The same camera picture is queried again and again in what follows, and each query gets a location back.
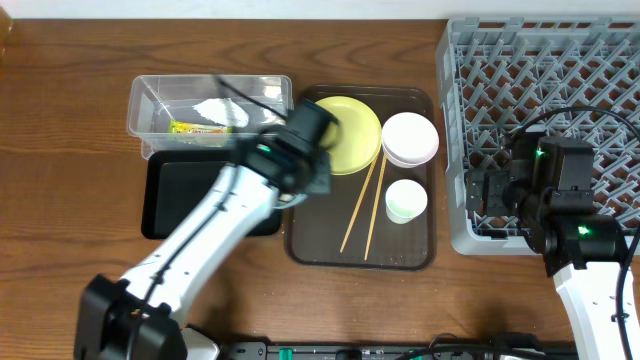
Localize pink bowl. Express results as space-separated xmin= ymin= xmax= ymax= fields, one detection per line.
xmin=381 ymin=112 xmax=439 ymax=168

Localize yellow plate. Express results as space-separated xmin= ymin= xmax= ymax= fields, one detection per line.
xmin=316 ymin=96 xmax=381 ymax=176

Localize green yellow snack wrapper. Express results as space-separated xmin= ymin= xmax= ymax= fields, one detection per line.
xmin=168 ymin=120 xmax=232 ymax=134

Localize black tray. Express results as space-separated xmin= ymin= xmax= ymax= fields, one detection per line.
xmin=141 ymin=148 xmax=282 ymax=240

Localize grey dishwasher rack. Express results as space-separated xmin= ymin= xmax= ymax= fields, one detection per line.
xmin=436 ymin=17 xmax=639 ymax=255

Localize white napkin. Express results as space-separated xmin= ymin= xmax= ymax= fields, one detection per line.
xmin=193 ymin=98 xmax=249 ymax=128

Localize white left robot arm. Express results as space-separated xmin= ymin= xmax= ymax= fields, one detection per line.
xmin=73 ymin=99 xmax=338 ymax=359

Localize light blue bowl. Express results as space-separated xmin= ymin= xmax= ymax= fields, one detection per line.
xmin=274 ymin=193 xmax=307 ymax=209

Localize left wooden chopstick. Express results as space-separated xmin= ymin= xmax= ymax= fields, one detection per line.
xmin=340 ymin=154 xmax=379 ymax=253

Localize brown serving tray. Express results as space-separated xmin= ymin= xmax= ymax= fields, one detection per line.
xmin=283 ymin=85 xmax=438 ymax=271

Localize wooden chopstick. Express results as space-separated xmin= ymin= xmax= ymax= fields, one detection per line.
xmin=364 ymin=154 xmax=387 ymax=261
xmin=340 ymin=154 xmax=379 ymax=253

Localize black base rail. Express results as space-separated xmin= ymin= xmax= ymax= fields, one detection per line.
xmin=219 ymin=333 xmax=578 ymax=360

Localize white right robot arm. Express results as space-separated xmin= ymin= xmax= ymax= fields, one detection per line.
xmin=466 ymin=132 xmax=639 ymax=359

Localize clear plastic bin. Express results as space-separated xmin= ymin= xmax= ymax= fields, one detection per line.
xmin=127 ymin=74 xmax=293 ymax=159

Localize pale green cup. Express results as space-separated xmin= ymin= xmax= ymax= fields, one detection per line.
xmin=385 ymin=179 xmax=428 ymax=224

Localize right wooden chopstick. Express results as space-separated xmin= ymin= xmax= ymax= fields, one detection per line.
xmin=364 ymin=154 xmax=387 ymax=261

